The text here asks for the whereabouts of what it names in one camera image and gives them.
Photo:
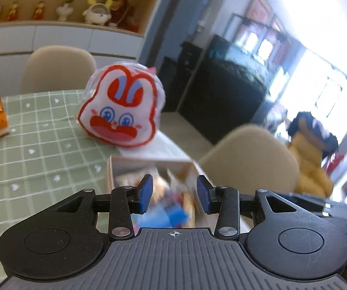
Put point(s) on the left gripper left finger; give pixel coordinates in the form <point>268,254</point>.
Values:
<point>72,235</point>

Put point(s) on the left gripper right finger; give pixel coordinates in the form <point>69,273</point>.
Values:
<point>278,235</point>

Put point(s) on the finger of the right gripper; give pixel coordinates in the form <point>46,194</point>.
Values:
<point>333,212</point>

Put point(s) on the blue white snack packet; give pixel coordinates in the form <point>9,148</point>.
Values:
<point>163,215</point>

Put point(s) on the yellow plush toy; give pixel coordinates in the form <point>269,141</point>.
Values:
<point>310,143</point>

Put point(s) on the green checked tablecloth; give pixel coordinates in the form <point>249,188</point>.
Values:
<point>46,157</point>

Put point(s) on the beige chair right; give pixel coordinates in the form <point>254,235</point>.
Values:
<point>250,158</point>

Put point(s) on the pink cardboard box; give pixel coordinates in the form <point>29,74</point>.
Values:
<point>173,181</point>

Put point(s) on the red white rabbit plush bag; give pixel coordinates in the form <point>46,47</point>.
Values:
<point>121,104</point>

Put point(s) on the black fish tank stand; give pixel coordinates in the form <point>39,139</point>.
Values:
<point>211,89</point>

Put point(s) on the red doll figurine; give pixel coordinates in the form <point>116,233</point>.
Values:
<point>39,11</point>
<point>13,12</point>

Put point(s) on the white vase figurine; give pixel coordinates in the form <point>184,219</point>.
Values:
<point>64,10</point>

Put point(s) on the white bunny figurine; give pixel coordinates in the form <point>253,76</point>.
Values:
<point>97,13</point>

